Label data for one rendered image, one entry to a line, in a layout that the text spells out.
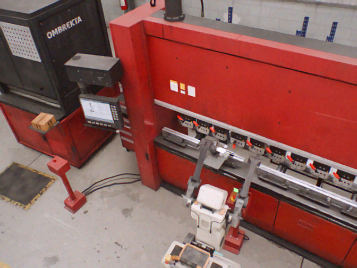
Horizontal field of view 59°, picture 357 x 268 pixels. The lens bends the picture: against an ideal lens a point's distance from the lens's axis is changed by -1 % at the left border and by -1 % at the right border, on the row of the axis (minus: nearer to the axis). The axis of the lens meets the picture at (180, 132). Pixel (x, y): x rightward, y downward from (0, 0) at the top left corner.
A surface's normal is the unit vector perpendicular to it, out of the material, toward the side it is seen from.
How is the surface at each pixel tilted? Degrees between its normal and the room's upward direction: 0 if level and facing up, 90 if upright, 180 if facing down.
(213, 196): 47
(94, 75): 90
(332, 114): 90
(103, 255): 0
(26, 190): 0
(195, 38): 90
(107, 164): 0
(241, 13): 90
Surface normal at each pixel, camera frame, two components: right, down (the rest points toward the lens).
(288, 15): -0.48, 0.59
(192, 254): -0.06, -0.76
